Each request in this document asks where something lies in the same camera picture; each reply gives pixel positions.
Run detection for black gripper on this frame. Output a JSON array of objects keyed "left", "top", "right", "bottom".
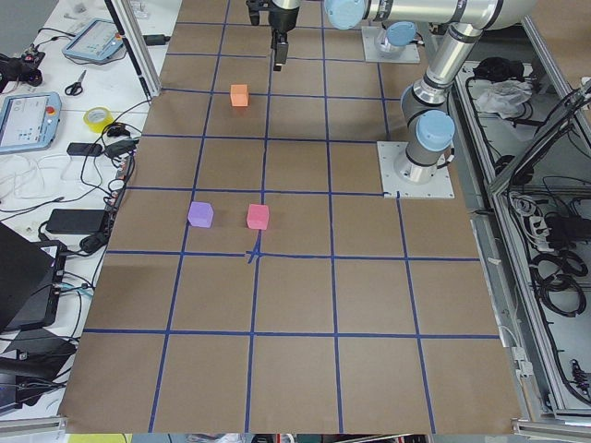
[{"left": 246, "top": 0, "right": 299, "bottom": 72}]

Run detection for orange foam cube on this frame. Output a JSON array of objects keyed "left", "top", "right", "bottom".
[{"left": 230, "top": 84, "right": 249, "bottom": 107}]

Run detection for upper teach pendant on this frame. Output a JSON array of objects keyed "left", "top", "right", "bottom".
[{"left": 62, "top": 18, "right": 124, "bottom": 65}]

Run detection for teach pendant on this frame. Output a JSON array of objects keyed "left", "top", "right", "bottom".
[
  {"left": 62, "top": 18, "right": 124, "bottom": 65},
  {"left": 1, "top": 92, "right": 62, "bottom": 154}
]

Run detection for small black charger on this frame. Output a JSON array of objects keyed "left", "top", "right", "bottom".
[{"left": 106, "top": 122, "right": 130, "bottom": 138}]

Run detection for pink foam cube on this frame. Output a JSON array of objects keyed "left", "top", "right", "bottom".
[{"left": 247, "top": 204, "right": 270, "bottom": 231}]

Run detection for yellow tape roll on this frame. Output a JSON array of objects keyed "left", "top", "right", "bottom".
[{"left": 83, "top": 106, "right": 115, "bottom": 134}]

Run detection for purple foam cube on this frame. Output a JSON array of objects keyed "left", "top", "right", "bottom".
[{"left": 187, "top": 201, "right": 214, "bottom": 228}]

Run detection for black power adapter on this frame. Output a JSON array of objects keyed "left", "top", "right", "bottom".
[{"left": 66, "top": 142, "right": 103, "bottom": 157}]

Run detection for crumpled white cloth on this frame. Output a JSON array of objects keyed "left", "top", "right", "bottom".
[{"left": 475, "top": 80, "right": 533, "bottom": 119}]

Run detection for lower teach pendant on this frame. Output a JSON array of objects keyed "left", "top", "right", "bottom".
[{"left": 1, "top": 92, "right": 62, "bottom": 154}]

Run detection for large black power brick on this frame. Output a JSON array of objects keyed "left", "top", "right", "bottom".
[{"left": 46, "top": 209, "right": 106, "bottom": 234}]

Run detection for black laptop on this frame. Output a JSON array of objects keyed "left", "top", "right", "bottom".
[{"left": 1, "top": 225, "right": 66, "bottom": 333}]

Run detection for aluminium frame post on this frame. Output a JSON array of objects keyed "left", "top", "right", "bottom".
[{"left": 104, "top": 0, "right": 162, "bottom": 101}]

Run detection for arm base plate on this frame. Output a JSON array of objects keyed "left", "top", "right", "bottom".
[
  {"left": 377, "top": 141, "right": 454, "bottom": 199},
  {"left": 361, "top": 27, "right": 420, "bottom": 65}
]

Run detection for black handled scissors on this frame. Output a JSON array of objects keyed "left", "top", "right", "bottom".
[{"left": 64, "top": 70, "right": 87, "bottom": 97}]

